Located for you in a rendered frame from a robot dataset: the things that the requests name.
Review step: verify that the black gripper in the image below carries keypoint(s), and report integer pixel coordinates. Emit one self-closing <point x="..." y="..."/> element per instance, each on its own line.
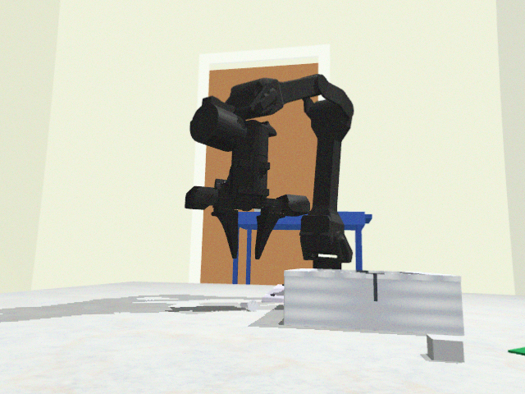
<point x="249" y="188"/>

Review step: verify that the silver metal pin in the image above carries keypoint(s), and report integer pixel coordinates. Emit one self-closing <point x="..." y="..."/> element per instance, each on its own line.
<point x="252" y="305"/>

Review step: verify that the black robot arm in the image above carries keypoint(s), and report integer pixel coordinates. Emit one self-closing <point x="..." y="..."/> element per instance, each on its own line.
<point x="223" y="126"/>

